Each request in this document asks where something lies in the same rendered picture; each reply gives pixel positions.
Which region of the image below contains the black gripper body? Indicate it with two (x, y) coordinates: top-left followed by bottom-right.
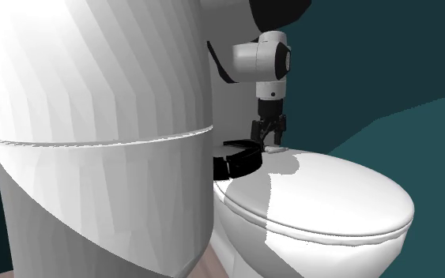
(257, 98), (285, 122)

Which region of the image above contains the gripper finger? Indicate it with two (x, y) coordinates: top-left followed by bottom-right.
(273, 114), (288, 145)
(250, 118), (270, 145)

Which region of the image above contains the black curved band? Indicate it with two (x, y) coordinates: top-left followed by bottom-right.
(213, 139), (265, 182)

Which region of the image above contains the white toilet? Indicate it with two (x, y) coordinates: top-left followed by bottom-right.
(210, 78), (416, 278)

